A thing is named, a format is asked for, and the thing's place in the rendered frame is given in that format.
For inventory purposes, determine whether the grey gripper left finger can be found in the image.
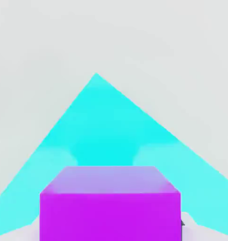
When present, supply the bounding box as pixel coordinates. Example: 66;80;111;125
0;216;40;241

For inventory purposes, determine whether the small purple cube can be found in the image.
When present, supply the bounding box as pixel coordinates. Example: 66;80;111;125
39;165;182;241

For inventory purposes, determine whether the large cyan box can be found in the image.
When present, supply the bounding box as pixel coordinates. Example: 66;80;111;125
0;72;228;238

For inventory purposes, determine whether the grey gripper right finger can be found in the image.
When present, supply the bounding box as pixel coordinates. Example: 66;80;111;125
181;211;228;241

